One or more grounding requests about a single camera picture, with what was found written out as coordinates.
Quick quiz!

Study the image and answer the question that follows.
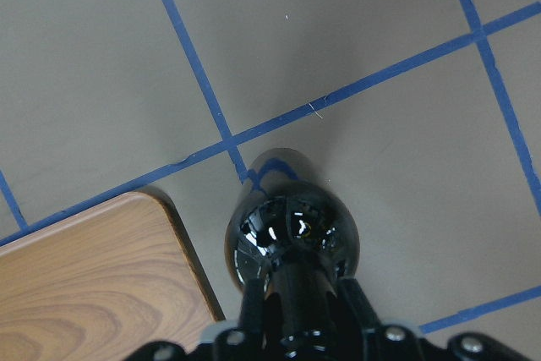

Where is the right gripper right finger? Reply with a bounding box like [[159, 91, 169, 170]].
[[336, 277, 381, 331]]

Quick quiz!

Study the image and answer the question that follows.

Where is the wooden tray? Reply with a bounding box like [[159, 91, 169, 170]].
[[1, 192, 223, 360]]

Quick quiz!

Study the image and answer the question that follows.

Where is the dark wine bottle carried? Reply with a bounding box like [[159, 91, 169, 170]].
[[223, 148, 361, 349]]

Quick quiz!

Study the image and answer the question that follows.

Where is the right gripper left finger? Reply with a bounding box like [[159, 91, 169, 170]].
[[238, 278, 265, 336]]

